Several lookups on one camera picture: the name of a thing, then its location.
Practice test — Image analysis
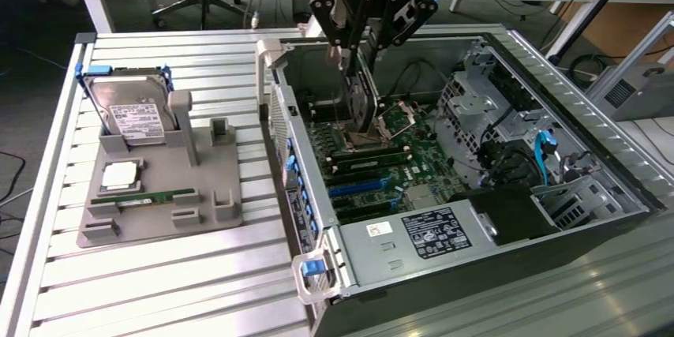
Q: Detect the graphics card with metal bracket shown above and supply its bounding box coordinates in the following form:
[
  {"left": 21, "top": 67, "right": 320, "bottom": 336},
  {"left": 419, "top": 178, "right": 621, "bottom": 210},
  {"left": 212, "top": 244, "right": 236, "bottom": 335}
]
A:
[{"left": 322, "top": 43, "right": 382, "bottom": 135}]

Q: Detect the black office chair base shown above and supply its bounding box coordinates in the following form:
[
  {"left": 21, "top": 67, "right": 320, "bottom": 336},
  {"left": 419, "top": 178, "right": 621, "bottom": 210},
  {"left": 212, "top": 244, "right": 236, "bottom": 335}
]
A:
[{"left": 150, "top": 0, "right": 258, "bottom": 31}]

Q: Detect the silver drive cage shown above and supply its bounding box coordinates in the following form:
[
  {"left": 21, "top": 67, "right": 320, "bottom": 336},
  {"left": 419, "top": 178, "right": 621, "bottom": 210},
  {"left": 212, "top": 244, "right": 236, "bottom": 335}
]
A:
[{"left": 436, "top": 70, "right": 509, "bottom": 148}]

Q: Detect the metal socket cover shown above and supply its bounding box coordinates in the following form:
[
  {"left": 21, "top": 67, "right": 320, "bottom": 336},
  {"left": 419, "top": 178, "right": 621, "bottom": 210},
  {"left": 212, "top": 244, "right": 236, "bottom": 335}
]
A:
[{"left": 376, "top": 102, "right": 427, "bottom": 143}]

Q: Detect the CPU socket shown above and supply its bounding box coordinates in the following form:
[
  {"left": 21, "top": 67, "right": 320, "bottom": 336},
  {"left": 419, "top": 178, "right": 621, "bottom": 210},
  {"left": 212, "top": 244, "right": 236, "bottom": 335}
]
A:
[{"left": 336, "top": 123, "right": 393, "bottom": 155}]

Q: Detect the black tripod pole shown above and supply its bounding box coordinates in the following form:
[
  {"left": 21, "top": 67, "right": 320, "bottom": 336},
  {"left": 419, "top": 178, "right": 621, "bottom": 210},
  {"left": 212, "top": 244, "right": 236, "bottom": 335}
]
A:
[{"left": 547, "top": 0, "right": 645, "bottom": 64}]

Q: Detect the green motherboard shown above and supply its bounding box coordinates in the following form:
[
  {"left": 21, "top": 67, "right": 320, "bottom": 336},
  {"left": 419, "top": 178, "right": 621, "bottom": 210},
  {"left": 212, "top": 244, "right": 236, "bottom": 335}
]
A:
[{"left": 304, "top": 95, "right": 475, "bottom": 226}]

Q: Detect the black installed RAM stick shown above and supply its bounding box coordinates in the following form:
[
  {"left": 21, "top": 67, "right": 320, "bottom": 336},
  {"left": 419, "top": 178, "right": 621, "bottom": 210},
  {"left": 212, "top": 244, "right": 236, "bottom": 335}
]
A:
[{"left": 330, "top": 149, "right": 412, "bottom": 174}]

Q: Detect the hard disk in blue caddy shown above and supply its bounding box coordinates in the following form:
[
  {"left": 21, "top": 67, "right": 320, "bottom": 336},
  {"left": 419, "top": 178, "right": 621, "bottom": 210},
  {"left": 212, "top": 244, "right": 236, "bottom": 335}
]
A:
[{"left": 70, "top": 63, "right": 177, "bottom": 147}]

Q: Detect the blue expansion slot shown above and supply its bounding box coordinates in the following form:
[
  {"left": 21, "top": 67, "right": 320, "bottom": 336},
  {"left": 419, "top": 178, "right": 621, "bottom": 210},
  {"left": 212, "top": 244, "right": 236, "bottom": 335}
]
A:
[{"left": 326, "top": 181, "right": 385, "bottom": 198}]

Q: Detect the grey plastic parts rack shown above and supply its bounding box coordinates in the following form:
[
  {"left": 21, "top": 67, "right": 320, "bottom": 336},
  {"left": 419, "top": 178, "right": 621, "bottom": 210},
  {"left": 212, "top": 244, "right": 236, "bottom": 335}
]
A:
[{"left": 76, "top": 90, "right": 244, "bottom": 249}]

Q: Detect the silver CPU chip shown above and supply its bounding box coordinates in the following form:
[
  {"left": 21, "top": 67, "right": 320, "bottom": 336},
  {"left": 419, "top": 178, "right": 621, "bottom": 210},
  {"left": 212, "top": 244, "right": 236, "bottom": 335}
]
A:
[{"left": 97, "top": 162, "right": 138, "bottom": 189}]

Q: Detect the green RAM stick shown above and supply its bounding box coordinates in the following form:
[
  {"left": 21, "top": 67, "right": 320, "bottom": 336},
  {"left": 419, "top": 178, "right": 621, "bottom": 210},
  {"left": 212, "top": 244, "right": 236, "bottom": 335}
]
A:
[{"left": 92, "top": 190, "right": 193, "bottom": 206}]

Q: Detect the silver disk bay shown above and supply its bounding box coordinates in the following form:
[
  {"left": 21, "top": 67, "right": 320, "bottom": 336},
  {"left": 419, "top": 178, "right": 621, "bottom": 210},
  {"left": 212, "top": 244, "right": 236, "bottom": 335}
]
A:
[{"left": 528, "top": 174, "right": 627, "bottom": 231}]

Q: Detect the silver power supply unit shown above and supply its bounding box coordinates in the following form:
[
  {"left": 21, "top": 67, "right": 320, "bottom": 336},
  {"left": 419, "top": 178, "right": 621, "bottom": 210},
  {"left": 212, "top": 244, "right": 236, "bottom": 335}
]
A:
[{"left": 336, "top": 198, "right": 499, "bottom": 289}]

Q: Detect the open black PC case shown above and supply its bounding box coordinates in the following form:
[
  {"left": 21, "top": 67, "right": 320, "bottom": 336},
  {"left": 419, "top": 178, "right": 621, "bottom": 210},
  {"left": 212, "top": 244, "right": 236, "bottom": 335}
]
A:
[{"left": 254, "top": 30, "right": 667, "bottom": 337}]

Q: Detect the black wire bundle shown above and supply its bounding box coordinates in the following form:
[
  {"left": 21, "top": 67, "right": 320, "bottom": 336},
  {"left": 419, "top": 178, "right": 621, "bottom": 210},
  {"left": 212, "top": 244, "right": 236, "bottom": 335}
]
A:
[{"left": 476, "top": 143, "right": 537, "bottom": 188}]

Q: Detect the blue wire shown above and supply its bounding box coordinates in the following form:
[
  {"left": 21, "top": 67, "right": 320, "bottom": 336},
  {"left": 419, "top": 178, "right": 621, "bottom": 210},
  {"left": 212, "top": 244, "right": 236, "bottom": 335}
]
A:
[{"left": 533, "top": 129, "right": 559, "bottom": 188}]

